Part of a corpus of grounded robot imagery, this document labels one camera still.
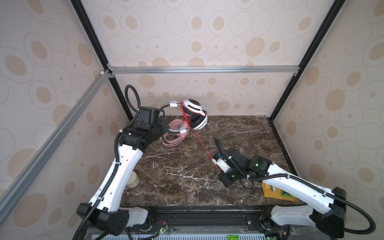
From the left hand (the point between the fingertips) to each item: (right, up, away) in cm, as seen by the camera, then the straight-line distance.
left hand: (170, 121), depth 70 cm
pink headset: (-5, -10, +34) cm, 36 cm away
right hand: (+24, -28, +4) cm, 37 cm away
